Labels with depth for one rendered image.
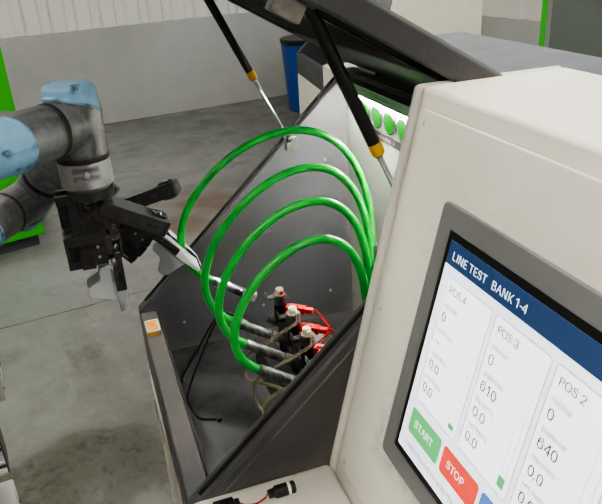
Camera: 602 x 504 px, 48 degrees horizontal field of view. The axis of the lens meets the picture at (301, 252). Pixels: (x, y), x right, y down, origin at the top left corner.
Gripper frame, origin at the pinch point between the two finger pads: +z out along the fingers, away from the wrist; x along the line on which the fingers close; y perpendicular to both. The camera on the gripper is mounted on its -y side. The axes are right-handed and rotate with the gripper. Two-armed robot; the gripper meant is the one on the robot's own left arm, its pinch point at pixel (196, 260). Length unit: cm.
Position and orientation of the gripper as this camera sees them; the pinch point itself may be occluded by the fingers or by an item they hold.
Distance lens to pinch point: 124.2
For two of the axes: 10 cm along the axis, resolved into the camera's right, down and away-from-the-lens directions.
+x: 0.8, 2.1, -9.7
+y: -6.6, 7.4, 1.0
